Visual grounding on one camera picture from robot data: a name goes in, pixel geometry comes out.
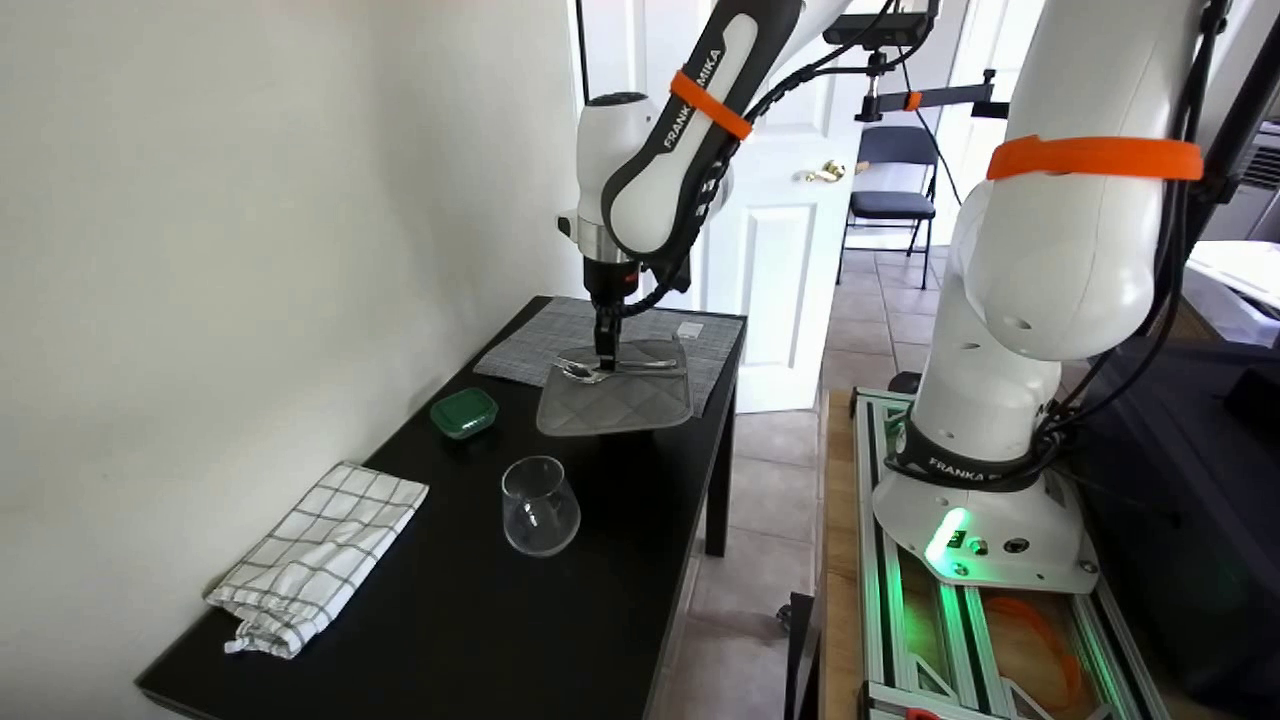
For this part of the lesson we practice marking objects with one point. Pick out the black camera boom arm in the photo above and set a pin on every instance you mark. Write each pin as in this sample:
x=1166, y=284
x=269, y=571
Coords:
x=955, y=99

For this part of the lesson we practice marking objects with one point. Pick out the black table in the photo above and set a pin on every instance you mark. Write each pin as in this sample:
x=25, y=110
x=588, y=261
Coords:
x=443, y=626

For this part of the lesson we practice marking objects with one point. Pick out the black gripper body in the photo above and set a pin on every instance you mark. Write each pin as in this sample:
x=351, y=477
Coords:
x=610, y=284

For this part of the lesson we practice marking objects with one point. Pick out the white panel door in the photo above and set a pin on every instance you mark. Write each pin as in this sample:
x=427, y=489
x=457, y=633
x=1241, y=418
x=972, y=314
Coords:
x=786, y=295

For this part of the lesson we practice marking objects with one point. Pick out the black stand leg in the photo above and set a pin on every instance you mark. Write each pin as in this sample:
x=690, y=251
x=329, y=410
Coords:
x=800, y=654

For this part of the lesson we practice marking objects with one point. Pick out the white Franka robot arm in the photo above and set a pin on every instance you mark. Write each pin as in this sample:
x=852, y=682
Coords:
x=1053, y=267

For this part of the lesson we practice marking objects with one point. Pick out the wooden bench top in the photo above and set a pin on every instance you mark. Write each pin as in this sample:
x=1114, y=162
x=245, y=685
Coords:
x=839, y=602

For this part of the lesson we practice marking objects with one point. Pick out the black cabinet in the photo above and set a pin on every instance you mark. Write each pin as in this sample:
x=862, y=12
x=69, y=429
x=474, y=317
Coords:
x=1186, y=560

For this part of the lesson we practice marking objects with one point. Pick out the green lidded container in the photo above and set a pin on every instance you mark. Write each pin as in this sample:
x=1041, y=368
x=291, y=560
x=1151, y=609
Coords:
x=464, y=413

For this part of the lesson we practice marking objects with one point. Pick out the dark folding chair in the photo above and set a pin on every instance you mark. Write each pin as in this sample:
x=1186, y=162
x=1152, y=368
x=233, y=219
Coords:
x=891, y=203

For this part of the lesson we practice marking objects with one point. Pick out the grey woven placemat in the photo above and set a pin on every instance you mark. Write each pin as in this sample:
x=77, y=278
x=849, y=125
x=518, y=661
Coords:
x=523, y=348

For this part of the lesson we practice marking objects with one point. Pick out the clear glass cup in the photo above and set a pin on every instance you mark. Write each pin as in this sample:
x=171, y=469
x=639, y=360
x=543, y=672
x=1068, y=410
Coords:
x=543, y=513

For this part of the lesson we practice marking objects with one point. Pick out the white black checkered towel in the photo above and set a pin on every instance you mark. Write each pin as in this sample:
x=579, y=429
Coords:
x=321, y=555

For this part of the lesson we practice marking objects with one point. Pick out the aluminium frame robot mount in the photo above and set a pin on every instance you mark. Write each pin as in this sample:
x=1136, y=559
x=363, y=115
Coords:
x=885, y=626

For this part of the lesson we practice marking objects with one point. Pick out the white label on placemat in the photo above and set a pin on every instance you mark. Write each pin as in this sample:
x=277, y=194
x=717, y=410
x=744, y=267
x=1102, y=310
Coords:
x=690, y=328

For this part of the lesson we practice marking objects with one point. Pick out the grey quilted pot holder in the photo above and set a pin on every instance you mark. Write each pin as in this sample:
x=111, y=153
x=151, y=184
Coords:
x=625, y=406

